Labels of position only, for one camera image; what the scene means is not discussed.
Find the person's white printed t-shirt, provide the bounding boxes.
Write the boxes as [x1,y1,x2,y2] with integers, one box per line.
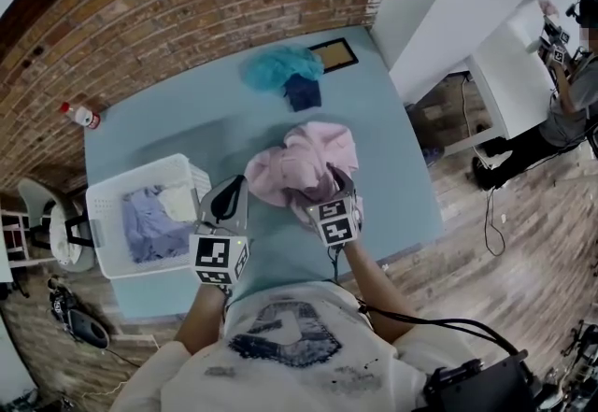
[109,281,468,412]

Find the person's right forearm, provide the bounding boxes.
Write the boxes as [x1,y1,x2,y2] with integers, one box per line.
[343,239,417,346]

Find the pink garment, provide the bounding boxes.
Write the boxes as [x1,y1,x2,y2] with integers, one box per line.
[244,120,361,234]

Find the black waist pack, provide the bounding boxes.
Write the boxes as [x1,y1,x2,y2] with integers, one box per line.
[422,351,543,412]

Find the teal fluffy cloth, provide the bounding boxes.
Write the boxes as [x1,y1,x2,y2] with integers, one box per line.
[240,45,326,92]

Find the dark blue cloth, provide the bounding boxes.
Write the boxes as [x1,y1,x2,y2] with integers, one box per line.
[283,73,323,113]

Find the red-capped plastic water bottle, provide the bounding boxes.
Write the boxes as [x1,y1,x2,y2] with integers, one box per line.
[59,101,103,131]

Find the grey shell chair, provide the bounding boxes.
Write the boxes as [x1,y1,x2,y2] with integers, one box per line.
[17,178,102,274]

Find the person's left forearm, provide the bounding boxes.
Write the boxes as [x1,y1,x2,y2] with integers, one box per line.
[173,281,230,358]

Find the black gadget with marker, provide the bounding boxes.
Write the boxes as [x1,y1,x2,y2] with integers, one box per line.
[48,277,78,332]

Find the black picture frame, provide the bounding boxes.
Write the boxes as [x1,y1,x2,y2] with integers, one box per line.
[308,36,360,74]

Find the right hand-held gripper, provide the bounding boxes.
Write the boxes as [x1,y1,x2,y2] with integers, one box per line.
[306,161,364,248]

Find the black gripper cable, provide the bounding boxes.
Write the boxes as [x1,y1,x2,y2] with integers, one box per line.
[326,244,524,355]

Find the black oval floor device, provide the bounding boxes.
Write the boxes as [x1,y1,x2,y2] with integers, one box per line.
[67,306,111,349]

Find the purple clothes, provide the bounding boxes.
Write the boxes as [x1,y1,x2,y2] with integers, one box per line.
[121,185,195,264]

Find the white shelf rack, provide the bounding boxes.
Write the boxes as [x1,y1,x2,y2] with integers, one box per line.
[0,208,34,269]

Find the white side table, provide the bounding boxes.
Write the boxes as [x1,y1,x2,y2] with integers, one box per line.
[446,0,562,159]

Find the white plastic laundry basket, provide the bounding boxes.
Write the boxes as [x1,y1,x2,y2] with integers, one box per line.
[84,152,211,280]

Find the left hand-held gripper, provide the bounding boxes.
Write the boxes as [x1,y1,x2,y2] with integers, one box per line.
[189,175,251,286]

